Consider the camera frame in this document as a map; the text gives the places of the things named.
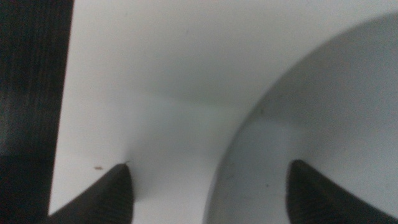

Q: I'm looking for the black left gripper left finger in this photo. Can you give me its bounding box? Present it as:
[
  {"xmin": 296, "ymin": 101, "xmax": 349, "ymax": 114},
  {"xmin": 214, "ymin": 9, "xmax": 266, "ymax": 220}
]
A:
[{"xmin": 43, "ymin": 162, "xmax": 135, "ymax": 224}]

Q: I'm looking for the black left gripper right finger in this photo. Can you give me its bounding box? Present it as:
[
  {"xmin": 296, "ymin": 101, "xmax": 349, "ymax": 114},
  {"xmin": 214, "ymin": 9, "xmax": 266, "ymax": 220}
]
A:
[{"xmin": 285, "ymin": 159, "xmax": 398, "ymax": 224}]

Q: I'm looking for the grey shallow bowl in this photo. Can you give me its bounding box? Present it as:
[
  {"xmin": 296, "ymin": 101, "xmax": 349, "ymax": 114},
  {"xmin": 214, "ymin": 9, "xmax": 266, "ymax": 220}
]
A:
[{"xmin": 203, "ymin": 12, "xmax": 398, "ymax": 224}]

